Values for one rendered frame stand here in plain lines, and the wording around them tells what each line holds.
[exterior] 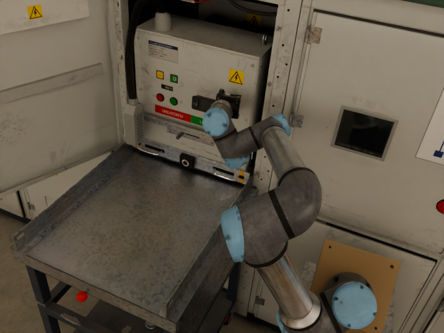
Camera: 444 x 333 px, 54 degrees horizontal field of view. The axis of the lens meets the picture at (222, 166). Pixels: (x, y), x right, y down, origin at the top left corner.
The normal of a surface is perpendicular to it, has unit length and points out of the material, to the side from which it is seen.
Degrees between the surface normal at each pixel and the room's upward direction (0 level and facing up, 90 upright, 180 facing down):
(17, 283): 0
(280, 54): 90
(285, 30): 90
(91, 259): 0
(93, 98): 90
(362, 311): 40
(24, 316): 0
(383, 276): 45
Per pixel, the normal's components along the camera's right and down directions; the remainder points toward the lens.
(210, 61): -0.40, 0.53
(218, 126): -0.13, 0.36
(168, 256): 0.07, -0.80
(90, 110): 0.70, 0.47
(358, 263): -0.20, -0.18
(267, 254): 0.24, 0.53
